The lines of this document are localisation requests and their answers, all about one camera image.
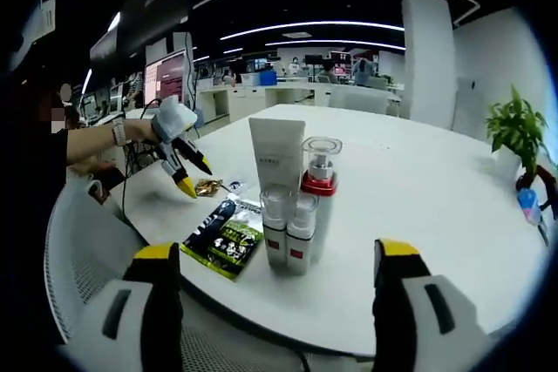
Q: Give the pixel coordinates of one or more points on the black hanging signboard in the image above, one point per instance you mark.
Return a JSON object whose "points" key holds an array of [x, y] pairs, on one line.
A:
{"points": [[139, 6]]}

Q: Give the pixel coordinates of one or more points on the red collar pump skincare bottle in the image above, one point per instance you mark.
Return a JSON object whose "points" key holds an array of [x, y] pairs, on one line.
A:
{"points": [[320, 184]]}

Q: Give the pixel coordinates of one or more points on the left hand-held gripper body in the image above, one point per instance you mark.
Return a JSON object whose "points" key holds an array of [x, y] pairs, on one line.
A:
{"points": [[174, 119]]}

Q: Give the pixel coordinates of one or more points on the person's black shirt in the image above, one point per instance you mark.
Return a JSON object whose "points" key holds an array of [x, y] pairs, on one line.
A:
{"points": [[26, 215]]}

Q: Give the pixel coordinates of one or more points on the white mesh chair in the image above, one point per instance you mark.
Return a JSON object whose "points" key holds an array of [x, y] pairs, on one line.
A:
{"points": [[87, 237]]}

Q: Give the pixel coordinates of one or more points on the white wristwatch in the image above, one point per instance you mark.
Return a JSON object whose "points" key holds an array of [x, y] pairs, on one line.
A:
{"points": [[118, 132]]}

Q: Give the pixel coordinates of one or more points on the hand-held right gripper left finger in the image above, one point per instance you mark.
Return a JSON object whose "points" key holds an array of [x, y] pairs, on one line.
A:
{"points": [[135, 315]]}

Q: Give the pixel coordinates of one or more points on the blue crate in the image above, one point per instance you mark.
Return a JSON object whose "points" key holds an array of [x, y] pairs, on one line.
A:
{"points": [[268, 78]]}

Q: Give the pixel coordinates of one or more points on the small white skincare bottle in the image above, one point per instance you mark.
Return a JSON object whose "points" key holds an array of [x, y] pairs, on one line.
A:
{"points": [[301, 245], [275, 237]]}

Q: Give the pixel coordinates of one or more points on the ceiling light strip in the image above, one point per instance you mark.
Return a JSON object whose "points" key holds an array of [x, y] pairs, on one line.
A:
{"points": [[335, 43], [314, 24]]}

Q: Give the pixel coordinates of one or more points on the small blue object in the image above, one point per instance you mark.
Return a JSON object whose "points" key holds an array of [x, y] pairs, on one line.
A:
{"points": [[529, 206]]}

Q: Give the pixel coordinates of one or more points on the green black sachet packet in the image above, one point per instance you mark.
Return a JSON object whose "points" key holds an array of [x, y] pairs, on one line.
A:
{"points": [[222, 241]]}

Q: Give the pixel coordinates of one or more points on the gold foil packet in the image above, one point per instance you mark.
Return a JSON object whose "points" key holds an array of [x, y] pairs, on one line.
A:
{"points": [[208, 187]]}

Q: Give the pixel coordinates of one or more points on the potted green plant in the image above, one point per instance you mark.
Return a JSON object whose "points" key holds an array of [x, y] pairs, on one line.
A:
{"points": [[516, 123]]}

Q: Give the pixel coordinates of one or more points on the computer monitor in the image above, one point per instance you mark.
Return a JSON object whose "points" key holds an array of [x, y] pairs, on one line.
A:
{"points": [[168, 78]]}

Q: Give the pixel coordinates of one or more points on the ceiling air conditioner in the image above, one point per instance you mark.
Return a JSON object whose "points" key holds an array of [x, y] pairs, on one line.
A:
{"points": [[37, 28]]}

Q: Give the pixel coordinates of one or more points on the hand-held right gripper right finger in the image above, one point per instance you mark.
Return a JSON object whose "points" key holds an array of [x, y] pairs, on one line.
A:
{"points": [[423, 319]]}

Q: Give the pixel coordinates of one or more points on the person's left hand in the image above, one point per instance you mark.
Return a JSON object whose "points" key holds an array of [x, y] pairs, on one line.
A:
{"points": [[139, 130]]}

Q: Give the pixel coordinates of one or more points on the row of white desks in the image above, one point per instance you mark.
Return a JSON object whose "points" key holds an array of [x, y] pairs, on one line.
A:
{"points": [[248, 95]]}

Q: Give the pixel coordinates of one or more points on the dark red curved object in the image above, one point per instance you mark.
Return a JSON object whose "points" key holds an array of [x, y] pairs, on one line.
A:
{"points": [[545, 180]]}

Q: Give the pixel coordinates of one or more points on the white skincare tube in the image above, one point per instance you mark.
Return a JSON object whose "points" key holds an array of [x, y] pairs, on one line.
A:
{"points": [[276, 145]]}

